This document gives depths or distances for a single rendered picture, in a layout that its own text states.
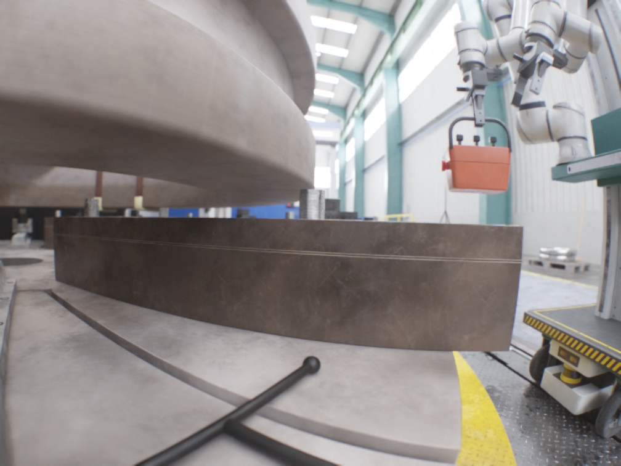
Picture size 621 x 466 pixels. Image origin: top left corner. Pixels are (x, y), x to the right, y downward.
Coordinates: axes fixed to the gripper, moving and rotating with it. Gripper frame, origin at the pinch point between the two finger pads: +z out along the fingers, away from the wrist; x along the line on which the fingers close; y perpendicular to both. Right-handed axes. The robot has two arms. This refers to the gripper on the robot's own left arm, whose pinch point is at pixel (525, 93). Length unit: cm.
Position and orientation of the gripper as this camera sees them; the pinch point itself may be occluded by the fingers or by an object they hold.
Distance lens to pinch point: 88.5
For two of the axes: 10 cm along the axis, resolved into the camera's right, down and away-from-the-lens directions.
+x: -2.4, 1.4, -9.6
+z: -3.9, 8.9, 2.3
